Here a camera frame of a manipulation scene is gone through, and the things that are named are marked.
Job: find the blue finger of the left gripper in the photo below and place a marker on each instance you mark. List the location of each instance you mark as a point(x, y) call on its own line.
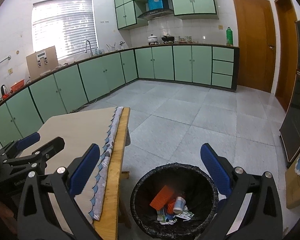
point(28, 141)

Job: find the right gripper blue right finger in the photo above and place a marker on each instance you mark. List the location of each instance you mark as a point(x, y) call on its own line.
point(263, 217)

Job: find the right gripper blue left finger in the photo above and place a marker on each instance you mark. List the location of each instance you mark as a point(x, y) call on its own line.
point(36, 217)

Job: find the blue white paper cup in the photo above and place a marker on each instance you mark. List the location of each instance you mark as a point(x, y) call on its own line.
point(179, 205)

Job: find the green white milk carton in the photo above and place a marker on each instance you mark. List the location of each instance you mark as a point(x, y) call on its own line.
point(186, 215)

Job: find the orange sponge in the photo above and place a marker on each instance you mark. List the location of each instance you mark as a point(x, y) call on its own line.
point(162, 197)

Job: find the blue milk carton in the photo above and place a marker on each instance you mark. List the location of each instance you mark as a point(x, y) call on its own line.
point(165, 219)

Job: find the red plastic bag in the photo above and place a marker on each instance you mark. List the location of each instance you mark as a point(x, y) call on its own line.
point(170, 207)

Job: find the green lower kitchen cabinets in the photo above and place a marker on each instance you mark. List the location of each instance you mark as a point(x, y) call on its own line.
point(72, 87)

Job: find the green kitchen cabinets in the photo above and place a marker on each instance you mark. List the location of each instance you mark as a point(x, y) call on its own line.
point(128, 11)
point(72, 87)

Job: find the black trash bin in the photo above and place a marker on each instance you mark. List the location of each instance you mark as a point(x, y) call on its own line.
point(187, 181)

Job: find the kitchen faucet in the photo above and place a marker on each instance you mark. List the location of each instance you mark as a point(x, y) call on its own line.
point(88, 48)

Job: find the green upper kitchen cabinets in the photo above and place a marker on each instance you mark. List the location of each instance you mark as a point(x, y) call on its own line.
point(128, 11)

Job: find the beige tablecloth with blue trim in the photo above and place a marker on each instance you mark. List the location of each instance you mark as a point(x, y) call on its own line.
point(80, 130)

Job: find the electric kettle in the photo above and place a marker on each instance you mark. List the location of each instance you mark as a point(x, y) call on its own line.
point(4, 91)

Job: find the wooden table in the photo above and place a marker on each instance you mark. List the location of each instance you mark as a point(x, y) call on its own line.
point(114, 211)

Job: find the orange basin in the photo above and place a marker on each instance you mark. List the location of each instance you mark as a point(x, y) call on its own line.
point(20, 84)

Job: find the cardboard box on floor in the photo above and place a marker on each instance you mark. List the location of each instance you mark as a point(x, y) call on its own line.
point(292, 186)

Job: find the cardboard box on counter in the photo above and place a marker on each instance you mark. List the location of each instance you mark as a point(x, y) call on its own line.
point(41, 62)

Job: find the black oven cabinet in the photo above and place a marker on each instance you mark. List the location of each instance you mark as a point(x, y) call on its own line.
point(290, 129)

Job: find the window with white blinds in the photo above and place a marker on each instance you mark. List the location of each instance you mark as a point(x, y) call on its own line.
point(65, 24)

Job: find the green bottle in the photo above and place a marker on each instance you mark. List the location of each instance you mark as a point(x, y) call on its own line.
point(229, 37)

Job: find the black wok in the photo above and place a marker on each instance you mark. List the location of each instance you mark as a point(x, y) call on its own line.
point(168, 39)

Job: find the white cooking pot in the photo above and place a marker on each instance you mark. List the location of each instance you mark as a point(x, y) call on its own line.
point(152, 40)

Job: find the brown wooden door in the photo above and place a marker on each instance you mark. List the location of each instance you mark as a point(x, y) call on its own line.
point(256, 41)
point(288, 51)

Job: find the range hood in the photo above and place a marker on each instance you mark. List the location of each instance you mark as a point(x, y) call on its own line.
point(156, 13)

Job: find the blue box on hood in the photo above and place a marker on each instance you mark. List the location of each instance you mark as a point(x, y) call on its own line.
point(157, 4)

